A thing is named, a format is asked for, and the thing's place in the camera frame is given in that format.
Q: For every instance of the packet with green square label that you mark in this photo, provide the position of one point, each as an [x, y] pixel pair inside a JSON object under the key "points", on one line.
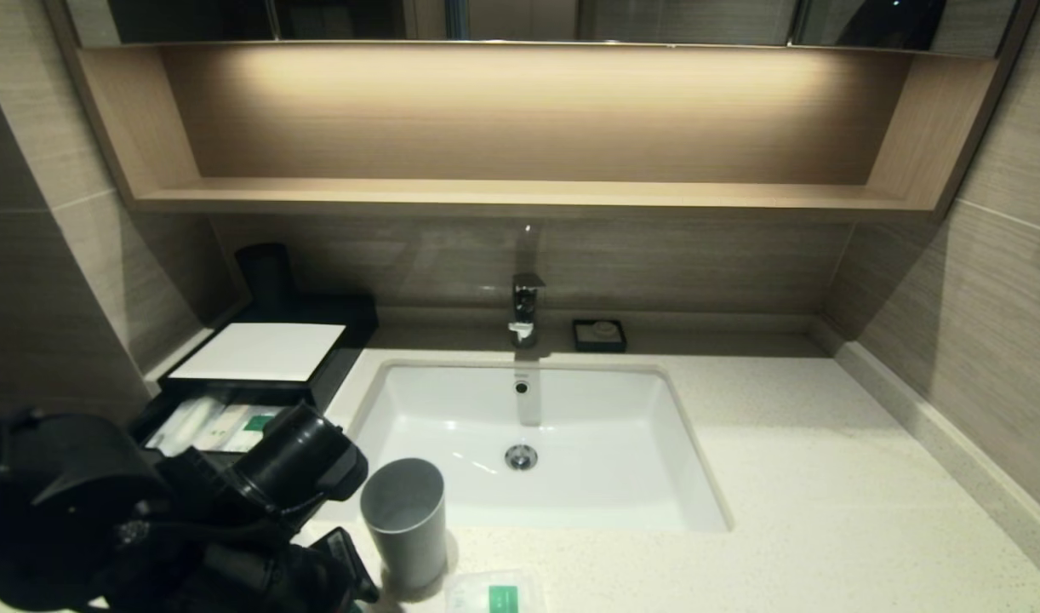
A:
{"points": [[494, 594]]}

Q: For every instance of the black amenity box housing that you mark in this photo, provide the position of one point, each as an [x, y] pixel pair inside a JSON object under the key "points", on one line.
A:
{"points": [[354, 336]]}

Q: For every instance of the comb packet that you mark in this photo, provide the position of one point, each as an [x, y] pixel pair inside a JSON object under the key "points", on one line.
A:
{"points": [[226, 427]]}

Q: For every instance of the wooden wall shelf niche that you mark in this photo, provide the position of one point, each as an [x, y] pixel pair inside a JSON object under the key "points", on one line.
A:
{"points": [[520, 194]]}

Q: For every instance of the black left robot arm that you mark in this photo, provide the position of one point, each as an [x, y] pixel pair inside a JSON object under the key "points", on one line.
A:
{"points": [[103, 511]]}

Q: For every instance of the black soap dish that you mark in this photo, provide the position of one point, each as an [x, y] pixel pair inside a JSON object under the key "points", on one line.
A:
{"points": [[581, 342]]}

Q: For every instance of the small round soap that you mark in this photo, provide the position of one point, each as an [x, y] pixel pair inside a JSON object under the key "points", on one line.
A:
{"points": [[605, 329]]}

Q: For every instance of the grey plastic cup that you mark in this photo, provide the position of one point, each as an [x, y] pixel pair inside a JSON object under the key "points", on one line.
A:
{"points": [[409, 536]]}

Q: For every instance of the white sink basin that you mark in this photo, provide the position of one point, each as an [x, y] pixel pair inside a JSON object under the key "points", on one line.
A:
{"points": [[597, 443]]}

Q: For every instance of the chrome faucet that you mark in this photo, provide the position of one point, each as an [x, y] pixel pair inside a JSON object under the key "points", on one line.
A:
{"points": [[526, 306]]}

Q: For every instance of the clear toothbrush packet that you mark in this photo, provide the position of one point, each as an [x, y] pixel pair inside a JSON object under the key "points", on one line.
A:
{"points": [[188, 421]]}

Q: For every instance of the black cylindrical cup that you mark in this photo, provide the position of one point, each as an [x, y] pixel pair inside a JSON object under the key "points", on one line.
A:
{"points": [[267, 272]]}

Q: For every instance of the mirror cabinet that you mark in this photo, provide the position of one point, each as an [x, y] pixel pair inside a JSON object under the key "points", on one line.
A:
{"points": [[656, 21]]}

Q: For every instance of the chrome sink drain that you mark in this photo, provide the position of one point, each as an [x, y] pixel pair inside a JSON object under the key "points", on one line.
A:
{"points": [[521, 457]]}

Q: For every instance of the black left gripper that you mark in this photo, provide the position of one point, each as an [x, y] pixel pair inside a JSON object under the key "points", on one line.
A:
{"points": [[265, 583]]}

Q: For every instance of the white board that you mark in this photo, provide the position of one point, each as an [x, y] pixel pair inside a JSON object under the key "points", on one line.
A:
{"points": [[260, 351]]}

